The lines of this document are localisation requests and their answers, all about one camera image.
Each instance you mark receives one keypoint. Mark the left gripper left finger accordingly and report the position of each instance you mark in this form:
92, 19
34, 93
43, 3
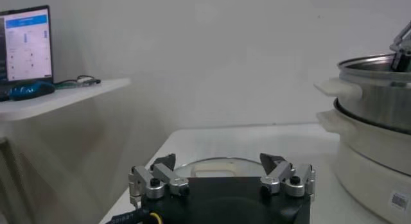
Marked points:
154, 182

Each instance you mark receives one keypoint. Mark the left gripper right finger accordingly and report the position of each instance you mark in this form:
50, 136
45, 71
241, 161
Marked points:
279, 174

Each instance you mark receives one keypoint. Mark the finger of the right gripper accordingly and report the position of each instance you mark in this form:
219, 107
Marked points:
403, 60

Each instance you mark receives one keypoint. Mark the stainless steel steamer basket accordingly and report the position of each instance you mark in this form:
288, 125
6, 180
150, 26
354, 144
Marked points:
379, 97

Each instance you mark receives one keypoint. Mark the white electric cooker base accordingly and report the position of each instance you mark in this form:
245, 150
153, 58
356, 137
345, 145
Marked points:
363, 167

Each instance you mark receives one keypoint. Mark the white side table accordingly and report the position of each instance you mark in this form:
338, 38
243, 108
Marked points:
64, 97

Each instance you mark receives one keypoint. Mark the blue handheld device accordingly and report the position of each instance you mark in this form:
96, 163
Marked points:
32, 90

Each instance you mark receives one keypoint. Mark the laptop with lit screen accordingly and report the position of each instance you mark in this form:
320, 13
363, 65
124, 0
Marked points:
27, 45

